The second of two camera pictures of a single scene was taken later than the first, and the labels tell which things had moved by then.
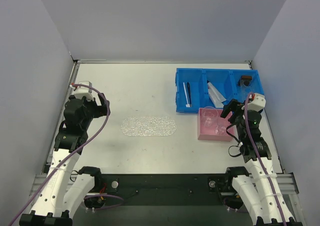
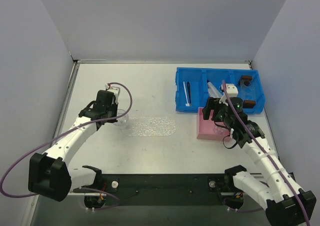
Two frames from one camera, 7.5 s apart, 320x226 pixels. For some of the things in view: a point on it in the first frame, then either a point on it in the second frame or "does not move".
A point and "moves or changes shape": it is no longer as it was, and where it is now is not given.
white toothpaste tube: [215, 96] does not move
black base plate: [165, 189] does not move
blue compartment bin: [197, 88] does not move
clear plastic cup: [209, 115] moves or changes shape
